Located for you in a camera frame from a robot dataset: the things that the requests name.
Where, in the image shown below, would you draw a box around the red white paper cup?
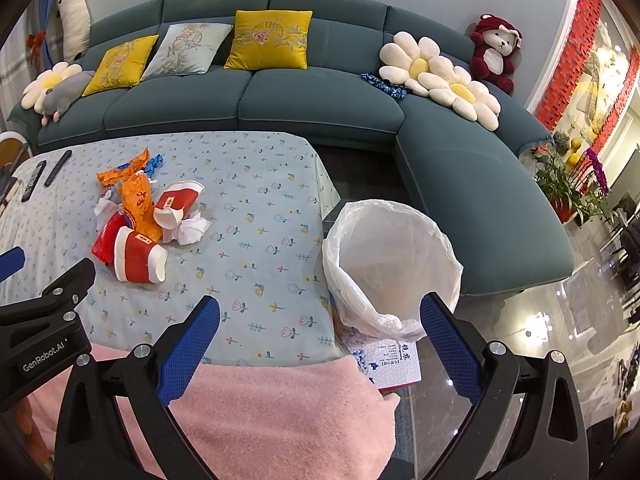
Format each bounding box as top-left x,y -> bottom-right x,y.
114,226 -> 168,284

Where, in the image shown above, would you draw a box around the orange plastic snack bag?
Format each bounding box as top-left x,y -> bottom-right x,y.
119,171 -> 163,242

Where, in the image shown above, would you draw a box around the blue measuring tape bundle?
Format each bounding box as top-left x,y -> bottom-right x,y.
142,154 -> 164,180

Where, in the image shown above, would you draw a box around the white tissue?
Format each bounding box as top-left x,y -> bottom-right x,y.
162,210 -> 212,246

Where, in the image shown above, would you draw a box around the white trash bin with bag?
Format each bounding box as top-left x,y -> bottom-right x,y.
322,200 -> 463,342

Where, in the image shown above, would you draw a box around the black remote control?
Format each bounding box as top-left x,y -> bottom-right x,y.
21,160 -> 47,203
44,150 -> 73,188

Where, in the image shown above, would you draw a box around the round wooden side table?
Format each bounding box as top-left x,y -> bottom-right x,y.
0,131 -> 32,174

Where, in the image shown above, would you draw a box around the orange snack wrapper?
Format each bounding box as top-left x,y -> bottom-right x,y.
96,148 -> 151,186

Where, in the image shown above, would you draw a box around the floral light blue tablecloth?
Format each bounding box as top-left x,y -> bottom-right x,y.
1,131 -> 343,366

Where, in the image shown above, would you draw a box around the small daisy cushion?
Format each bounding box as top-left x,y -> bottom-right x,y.
21,62 -> 82,115

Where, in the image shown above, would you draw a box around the grey mouse plush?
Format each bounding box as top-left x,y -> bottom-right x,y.
41,70 -> 96,127

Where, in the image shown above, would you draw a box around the blue white printed box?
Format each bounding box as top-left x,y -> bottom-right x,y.
341,328 -> 422,392

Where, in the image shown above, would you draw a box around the small yellow embroidered cushion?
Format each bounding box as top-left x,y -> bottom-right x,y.
82,35 -> 158,96

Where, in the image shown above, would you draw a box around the potted orchid plants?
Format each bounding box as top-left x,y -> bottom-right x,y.
534,145 -> 612,226

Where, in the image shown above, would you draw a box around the blue curtain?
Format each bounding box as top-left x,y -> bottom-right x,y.
38,0 -> 55,70

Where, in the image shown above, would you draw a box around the white long plush toy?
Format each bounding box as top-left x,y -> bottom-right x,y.
56,0 -> 91,63

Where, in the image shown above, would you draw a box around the pale blue floral cushion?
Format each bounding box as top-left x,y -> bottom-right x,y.
141,23 -> 233,81

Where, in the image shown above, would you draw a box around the teal sectional sofa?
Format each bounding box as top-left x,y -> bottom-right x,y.
10,0 -> 574,296

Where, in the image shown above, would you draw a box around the large yellow embroidered cushion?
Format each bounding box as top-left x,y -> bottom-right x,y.
224,10 -> 312,72

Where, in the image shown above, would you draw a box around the right daisy flower cushion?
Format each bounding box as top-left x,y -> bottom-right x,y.
418,55 -> 501,131

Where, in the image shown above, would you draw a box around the daisy flower cushion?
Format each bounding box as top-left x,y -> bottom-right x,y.
418,55 -> 501,131
378,32 -> 454,96

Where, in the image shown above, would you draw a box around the blue patterned cloth on sofa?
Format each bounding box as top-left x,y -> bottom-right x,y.
360,73 -> 408,101

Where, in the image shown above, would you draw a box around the left daisy flower cushion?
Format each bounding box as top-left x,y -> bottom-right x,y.
378,32 -> 454,96

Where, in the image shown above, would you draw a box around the red white teddy bear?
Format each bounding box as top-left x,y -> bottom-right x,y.
470,14 -> 523,96

